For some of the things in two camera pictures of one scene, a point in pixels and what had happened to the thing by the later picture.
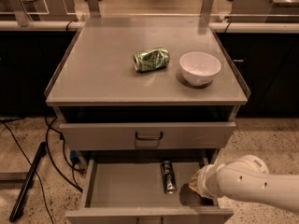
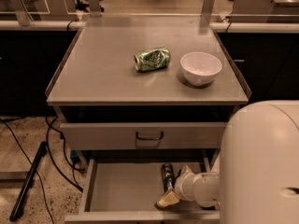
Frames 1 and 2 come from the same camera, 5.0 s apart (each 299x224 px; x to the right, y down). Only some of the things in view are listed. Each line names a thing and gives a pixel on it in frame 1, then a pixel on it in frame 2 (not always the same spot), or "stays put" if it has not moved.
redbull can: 168,176 stays put
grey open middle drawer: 145,187 stays put
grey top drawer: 121,135 stays put
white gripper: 206,181 to 181,184
